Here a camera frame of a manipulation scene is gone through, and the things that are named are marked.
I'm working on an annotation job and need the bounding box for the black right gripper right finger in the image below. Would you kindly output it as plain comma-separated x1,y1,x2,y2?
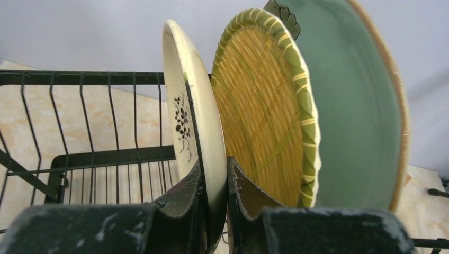
227,156,416,253

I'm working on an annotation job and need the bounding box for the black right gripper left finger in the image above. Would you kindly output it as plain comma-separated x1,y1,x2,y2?
1,163,205,253

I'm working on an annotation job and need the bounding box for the cream floral plate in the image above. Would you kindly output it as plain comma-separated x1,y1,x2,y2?
163,20,227,253

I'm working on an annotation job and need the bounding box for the yellow bamboo pattern plate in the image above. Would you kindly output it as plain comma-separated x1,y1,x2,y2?
211,8,321,207

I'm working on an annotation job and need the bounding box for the black wire dish rack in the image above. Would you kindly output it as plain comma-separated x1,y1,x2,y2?
1,69,187,233

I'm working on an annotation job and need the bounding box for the light green flower plate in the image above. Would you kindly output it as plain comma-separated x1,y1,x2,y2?
265,1,409,212

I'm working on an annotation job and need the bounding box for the black music stand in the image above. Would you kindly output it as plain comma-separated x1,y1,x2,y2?
412,188,448,253

